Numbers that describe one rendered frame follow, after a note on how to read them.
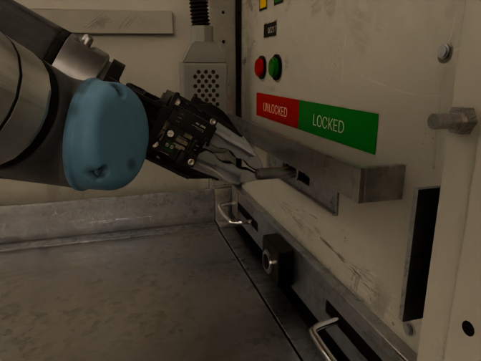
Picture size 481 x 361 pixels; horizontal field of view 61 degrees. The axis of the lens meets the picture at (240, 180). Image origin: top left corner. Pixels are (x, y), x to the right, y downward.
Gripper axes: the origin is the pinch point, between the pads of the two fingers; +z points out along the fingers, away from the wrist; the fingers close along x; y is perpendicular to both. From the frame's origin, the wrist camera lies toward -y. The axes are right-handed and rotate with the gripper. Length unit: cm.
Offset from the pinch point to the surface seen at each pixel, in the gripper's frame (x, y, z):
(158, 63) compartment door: 7.5, -35.8, -12.7
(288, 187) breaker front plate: 0.0, -1.1, 6.3
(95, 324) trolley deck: -24.8, 1.7, -8.7
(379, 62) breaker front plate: 13.7, 16.8, -1.8
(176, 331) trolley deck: -20.3, 5.9, -0.9
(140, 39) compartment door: 9.8, -36.3, -17.6
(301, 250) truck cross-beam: -5.6, 5.4, 8.7
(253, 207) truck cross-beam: -6.2, -12.3, 8.6
